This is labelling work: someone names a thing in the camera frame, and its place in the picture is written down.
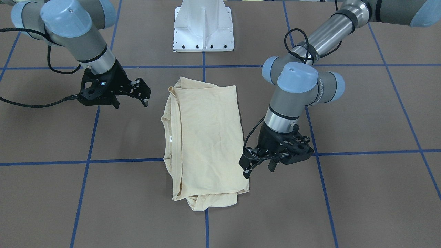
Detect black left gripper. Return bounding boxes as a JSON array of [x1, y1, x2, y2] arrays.
[[238, 123, 299, 179]]

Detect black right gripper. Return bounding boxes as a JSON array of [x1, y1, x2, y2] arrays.
[[100, 60, 151, 108]]

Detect beige long-sleeve printed shirt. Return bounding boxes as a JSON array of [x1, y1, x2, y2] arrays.
[[161, 77, 249, 211]]

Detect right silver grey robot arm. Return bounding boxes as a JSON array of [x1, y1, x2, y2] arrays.
[[1, 0, 151, 108]]

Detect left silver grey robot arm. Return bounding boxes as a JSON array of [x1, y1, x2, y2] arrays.
[[239, 0, 441, 179]]

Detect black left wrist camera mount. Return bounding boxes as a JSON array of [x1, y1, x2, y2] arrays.
[[281, 133, 314, 165]]

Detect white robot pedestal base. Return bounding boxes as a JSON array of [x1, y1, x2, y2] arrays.
[[173, 0, 235, 52]]

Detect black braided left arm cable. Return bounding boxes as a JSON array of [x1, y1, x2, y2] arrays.
[[243, 28, 343, 162]]

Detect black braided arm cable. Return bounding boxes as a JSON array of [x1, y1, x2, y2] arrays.
[[0, 28, 83, 109], [243, 28, 343, 162]]

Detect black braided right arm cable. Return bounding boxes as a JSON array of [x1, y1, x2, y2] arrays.
[[0, 28, 83, 109]]

